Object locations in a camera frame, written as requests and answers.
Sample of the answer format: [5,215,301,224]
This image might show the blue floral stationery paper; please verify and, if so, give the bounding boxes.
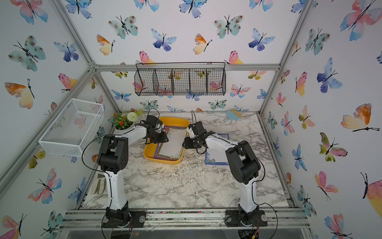
[205,147,229,166]

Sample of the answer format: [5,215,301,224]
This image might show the green floral stationery paper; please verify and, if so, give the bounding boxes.
[154,126,188,161]

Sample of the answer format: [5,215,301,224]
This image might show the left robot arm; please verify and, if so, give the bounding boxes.
[97,115,169,228]

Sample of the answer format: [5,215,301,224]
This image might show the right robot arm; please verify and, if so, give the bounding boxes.
[182,121,268,227]

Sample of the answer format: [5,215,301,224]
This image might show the yellow plastic storage box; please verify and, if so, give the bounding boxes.
[143,117,190,165]

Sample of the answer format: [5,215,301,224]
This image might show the potted artificial flowers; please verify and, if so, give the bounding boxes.
[108,109,143,130]

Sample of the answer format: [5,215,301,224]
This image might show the small blue dustpan brush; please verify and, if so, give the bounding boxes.
[223,109,243,122]

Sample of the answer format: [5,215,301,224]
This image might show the white green work glove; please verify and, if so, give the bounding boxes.
[90,173,107,195]

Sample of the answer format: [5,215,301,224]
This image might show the black wire wall basket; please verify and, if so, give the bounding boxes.
[133,62,226,96]

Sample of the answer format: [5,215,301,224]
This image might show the white mesh wall basket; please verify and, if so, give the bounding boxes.
[38,98,104,157]

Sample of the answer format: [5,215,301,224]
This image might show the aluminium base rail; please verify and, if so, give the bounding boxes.
[60,207,313,239]

